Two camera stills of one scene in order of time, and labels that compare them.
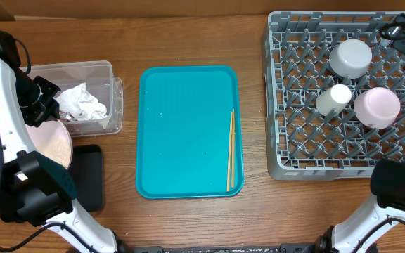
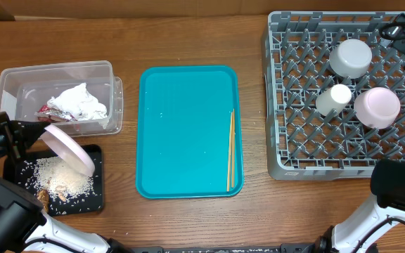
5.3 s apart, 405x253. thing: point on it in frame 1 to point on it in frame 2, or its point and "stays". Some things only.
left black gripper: [36, 118] to [16, 133]
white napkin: [79, 102] stays
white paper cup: [335, 98] stays
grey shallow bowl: [351, 58] stays
